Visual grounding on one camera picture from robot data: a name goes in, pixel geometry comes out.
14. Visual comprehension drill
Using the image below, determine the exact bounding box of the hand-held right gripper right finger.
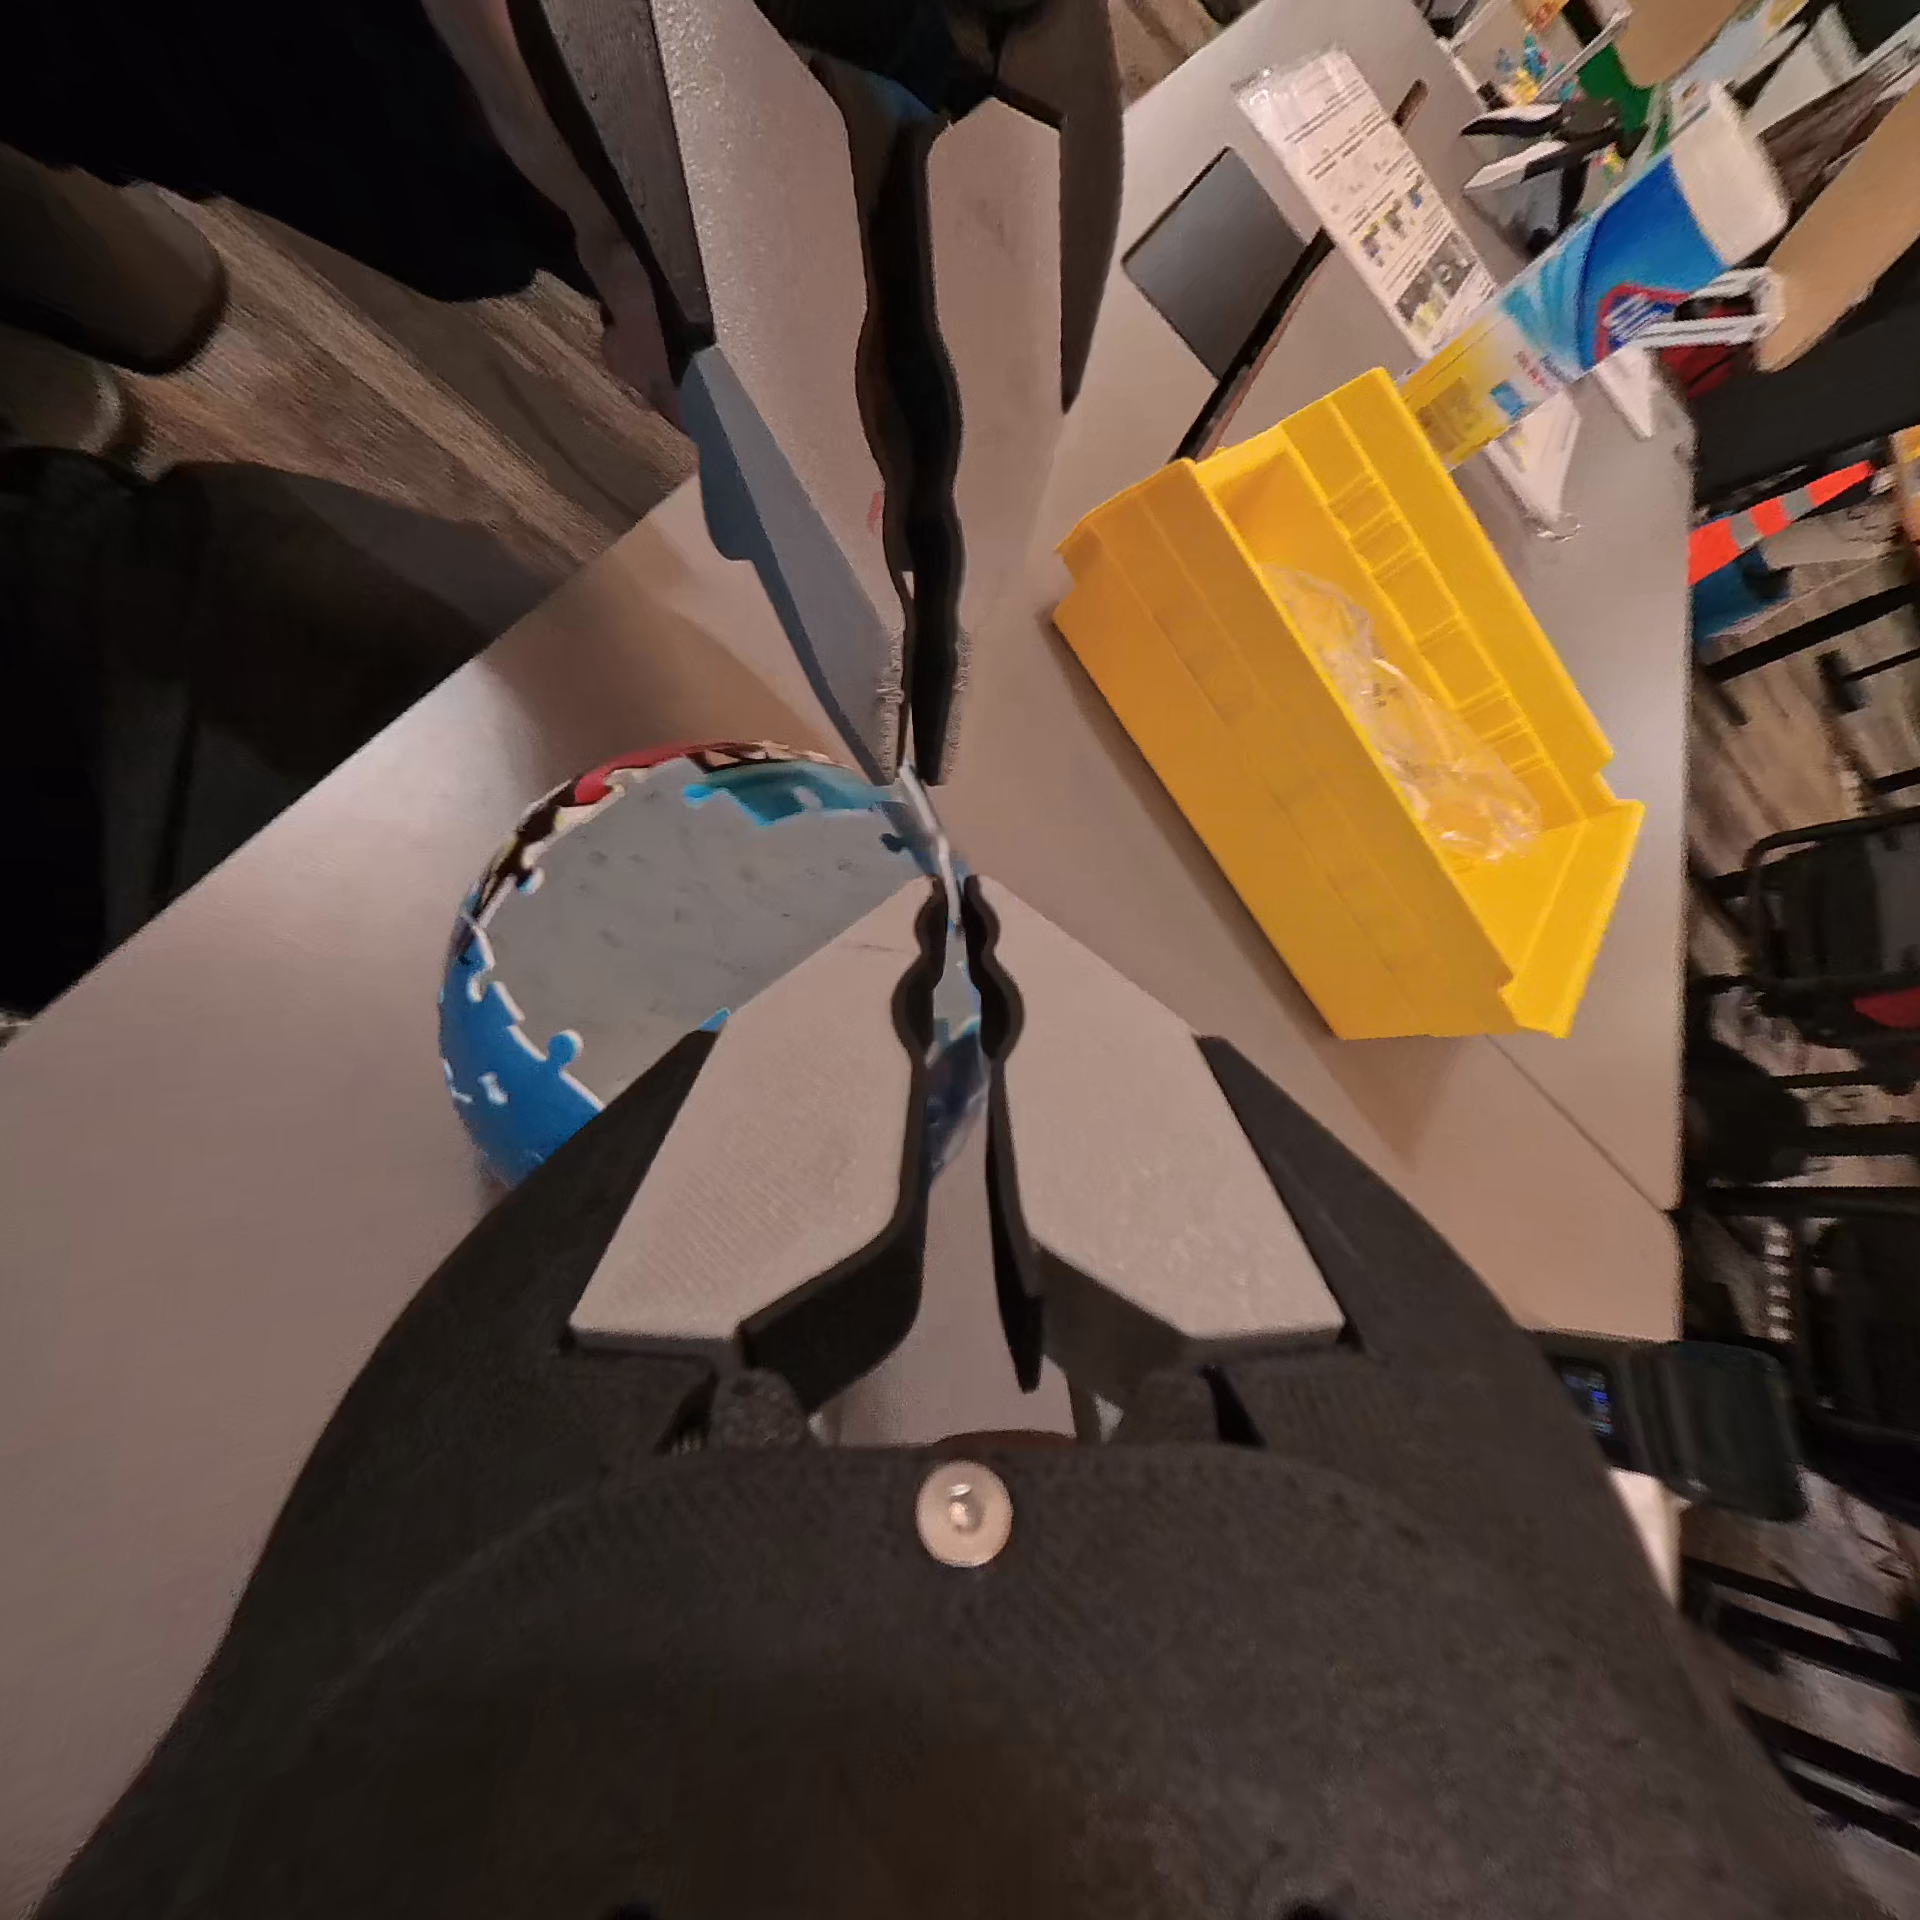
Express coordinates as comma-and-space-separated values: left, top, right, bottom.
964, 877, 1346, 1422

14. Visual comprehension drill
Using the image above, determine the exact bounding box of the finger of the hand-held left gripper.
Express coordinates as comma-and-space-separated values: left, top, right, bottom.
858, 88, 1086, 787
651, 0, 911, 784

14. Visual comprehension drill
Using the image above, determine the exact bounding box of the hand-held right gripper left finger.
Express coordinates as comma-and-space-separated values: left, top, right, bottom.
569, 877, 962, 1415

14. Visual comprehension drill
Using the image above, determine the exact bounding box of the blue puzzle ball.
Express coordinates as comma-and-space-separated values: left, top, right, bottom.
439, 738, 994, 1193

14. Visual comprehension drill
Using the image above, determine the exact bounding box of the black tablet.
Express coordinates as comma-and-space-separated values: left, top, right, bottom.
1124, 146, 1332, 466

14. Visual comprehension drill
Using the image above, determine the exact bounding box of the laminated instruction sheet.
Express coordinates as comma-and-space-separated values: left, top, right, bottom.
1231, 45, 1502, 358

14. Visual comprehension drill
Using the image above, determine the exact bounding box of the yellow plastic bin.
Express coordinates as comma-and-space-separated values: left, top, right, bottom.
1054, 368, 1649, 1039

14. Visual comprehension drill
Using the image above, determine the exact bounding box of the clear plastic bag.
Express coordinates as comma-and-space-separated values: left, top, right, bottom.
1259, 561, 1548, 866

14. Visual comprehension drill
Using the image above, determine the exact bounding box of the white paper sheet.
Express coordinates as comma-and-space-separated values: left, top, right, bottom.
1441, 381, 1588, 530

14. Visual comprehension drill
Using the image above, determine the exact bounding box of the black smartwatch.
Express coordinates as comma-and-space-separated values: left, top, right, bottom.
1546, 1338, 1806, 1525

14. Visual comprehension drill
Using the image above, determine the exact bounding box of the disinfecting wipes canister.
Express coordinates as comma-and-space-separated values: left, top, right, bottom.
1402, 88, 1790, 470

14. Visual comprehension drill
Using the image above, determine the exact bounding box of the colourful toy box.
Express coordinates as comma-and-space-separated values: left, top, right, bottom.
1499, 0, 1674, 168

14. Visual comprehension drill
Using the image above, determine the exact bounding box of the black mesh chair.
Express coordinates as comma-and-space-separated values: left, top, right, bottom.
1725, 809, 1920, 1057
1682, 1139, 1920, 1525

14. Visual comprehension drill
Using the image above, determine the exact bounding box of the black office chair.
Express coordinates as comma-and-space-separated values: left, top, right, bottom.
0, 440, 699, 1015

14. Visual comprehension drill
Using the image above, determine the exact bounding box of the white plastic clip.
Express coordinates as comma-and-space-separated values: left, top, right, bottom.
1649, 267, 1790, 358

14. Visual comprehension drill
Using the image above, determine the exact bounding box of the tan chair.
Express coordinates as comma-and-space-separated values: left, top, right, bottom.
1617, 0, 1807, 88
1750, 86, 1920, 374

